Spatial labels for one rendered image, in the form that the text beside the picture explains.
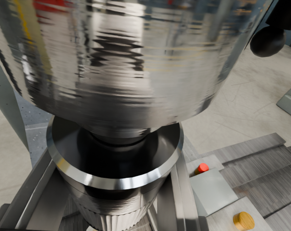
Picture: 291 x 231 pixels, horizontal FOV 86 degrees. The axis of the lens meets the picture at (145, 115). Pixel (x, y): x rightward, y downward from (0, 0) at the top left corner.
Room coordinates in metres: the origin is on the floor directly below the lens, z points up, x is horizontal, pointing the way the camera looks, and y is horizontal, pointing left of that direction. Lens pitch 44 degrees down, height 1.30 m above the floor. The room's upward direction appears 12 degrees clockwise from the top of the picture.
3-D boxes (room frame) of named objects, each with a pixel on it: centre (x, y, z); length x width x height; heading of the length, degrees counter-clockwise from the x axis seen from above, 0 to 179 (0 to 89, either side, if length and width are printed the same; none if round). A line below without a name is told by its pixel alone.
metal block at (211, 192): (0.11, -0.12, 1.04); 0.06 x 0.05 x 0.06; 121
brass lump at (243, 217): (0.08, -0.18, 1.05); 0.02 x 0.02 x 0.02
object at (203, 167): (0.15, -0.12, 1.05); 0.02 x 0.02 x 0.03
